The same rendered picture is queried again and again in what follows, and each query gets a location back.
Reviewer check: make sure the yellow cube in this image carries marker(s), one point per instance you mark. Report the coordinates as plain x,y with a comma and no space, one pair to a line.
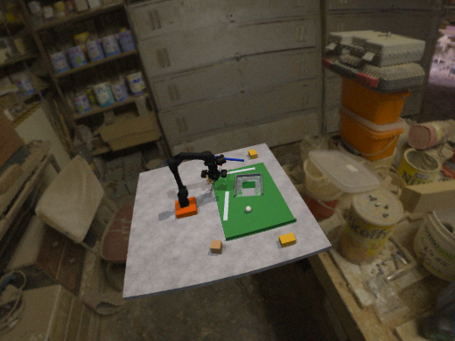
252,154
287,239

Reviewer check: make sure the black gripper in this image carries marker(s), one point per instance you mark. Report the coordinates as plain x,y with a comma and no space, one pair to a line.
212,173

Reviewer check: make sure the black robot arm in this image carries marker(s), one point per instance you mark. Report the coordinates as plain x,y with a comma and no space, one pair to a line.
211,162

